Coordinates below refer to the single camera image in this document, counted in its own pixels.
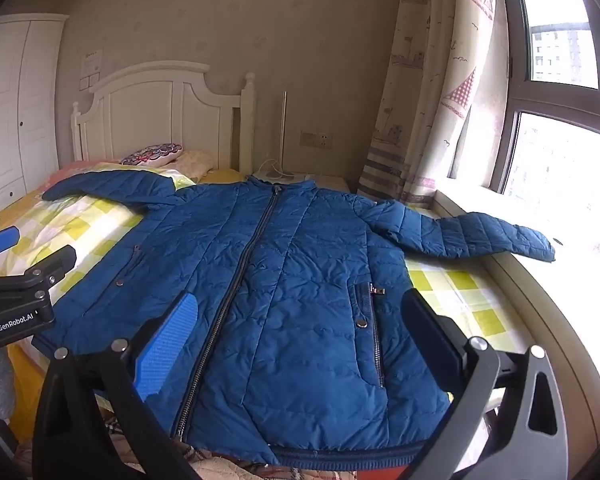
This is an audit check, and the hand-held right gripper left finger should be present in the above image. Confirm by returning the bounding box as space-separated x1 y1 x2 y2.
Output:
32 290 201 480

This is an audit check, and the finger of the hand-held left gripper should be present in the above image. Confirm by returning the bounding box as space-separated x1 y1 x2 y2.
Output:
26 244 78 292
0 225 21 261

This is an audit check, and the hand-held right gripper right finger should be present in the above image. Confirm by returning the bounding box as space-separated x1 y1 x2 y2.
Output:
402 287 571 480

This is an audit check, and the blue quilted jacket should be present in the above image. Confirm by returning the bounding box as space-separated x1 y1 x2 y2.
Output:
31 169 557 470

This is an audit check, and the yellow checkered blanket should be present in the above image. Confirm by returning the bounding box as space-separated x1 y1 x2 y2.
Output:
0 160 536 356

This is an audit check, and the beige window sill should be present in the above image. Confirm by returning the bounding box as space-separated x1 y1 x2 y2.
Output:
405 180 600 466

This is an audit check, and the white wardrobe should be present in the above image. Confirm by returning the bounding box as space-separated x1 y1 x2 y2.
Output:
0 14 70 222

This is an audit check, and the patterned pillow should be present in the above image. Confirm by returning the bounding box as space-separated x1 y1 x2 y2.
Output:
120 142 185 167

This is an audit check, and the beige pillow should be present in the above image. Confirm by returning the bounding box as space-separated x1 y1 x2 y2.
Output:
175 150 216 181

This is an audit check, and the white nightstand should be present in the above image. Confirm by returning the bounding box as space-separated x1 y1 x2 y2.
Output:
292 172 351 194

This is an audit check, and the white bed headboard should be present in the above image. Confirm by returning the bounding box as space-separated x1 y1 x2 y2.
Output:
71 61 257 182

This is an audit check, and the slim standing lamp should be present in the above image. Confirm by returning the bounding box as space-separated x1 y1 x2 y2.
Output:
258 91 297 182

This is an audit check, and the printed curtain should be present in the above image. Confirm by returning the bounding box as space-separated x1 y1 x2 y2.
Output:
357 0 511 207

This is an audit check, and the dark framed window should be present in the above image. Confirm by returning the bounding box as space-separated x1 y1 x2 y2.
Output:
447 0 600 281

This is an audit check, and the wall paper note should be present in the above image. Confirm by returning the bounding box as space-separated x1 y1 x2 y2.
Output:
81 49 104 77

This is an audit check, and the wall socket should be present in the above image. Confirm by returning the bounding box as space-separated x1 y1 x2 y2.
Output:
300 130 332 149

